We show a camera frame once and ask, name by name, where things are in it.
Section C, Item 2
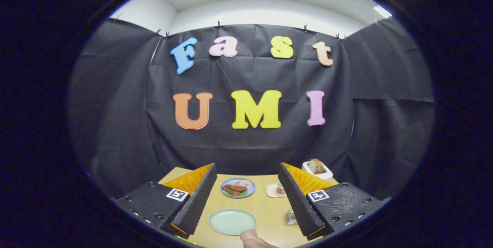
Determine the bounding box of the white toaster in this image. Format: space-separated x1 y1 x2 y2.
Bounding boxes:
302 159 334 181

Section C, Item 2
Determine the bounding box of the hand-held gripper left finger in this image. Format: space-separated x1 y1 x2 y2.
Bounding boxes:
116 163 218 240

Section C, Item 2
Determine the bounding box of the small ceiling light panel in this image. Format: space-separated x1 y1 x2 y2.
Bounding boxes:
373 5 392 18

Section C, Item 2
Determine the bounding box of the blue plate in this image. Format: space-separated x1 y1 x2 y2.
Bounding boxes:
220 178 256 199

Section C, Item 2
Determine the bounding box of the black backdrop cloth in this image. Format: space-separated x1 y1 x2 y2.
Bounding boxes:
67 17 436 202

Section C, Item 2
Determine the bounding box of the white square coaster tray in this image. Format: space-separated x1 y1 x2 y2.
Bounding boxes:
266 184 287 198

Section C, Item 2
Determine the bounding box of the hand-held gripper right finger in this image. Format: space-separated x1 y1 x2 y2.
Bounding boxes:
277 162 392 241

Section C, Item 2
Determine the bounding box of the light green plate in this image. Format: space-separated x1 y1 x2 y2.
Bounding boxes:
208 209 257 236

